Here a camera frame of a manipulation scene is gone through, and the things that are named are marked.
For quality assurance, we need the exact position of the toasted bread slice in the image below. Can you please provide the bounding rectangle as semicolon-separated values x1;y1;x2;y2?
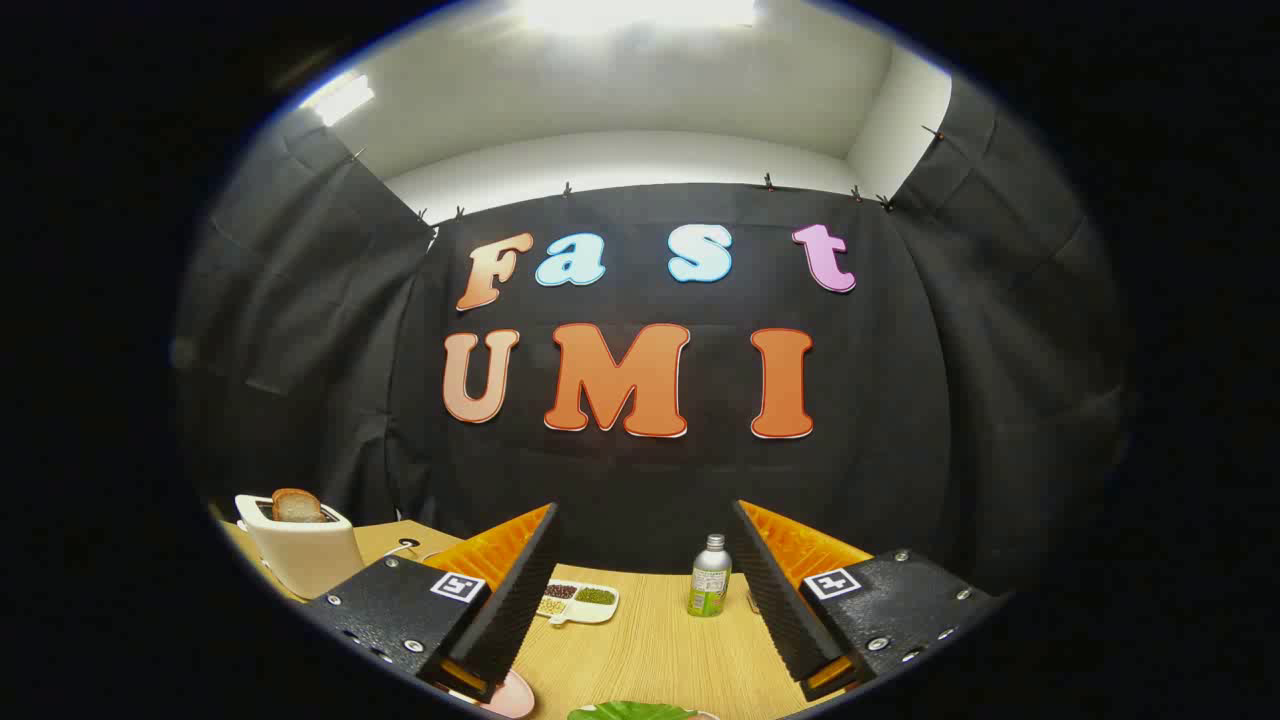
272;488;326;524

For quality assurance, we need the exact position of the green lettuce leaf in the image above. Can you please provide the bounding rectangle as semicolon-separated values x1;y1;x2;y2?
568;701;698;720

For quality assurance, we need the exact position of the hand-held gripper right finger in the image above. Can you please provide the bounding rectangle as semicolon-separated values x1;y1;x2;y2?
733;499;1006;703

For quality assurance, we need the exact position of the small ceiling light panel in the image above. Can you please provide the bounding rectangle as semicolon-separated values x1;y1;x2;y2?
300;72;376;128

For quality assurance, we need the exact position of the pink plate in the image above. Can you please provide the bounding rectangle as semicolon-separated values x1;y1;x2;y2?
480;670;537;719

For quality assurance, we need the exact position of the white toaster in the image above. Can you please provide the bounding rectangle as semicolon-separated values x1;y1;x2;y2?
235;493;366;601

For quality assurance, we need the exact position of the white divided dish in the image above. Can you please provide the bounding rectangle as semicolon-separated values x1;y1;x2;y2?
537;580;620;628

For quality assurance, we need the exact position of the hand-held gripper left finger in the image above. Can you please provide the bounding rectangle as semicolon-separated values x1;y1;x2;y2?
303;502;561;704

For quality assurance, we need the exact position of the large ceiling light panel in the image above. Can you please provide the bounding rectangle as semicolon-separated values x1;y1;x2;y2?
520;0;756;31

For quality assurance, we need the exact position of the green label metal bottle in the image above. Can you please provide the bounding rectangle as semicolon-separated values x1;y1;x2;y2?
687;533;733;618

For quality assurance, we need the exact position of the black backdrop cloth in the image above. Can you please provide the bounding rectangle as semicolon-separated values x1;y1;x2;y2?
175;75;1131;601

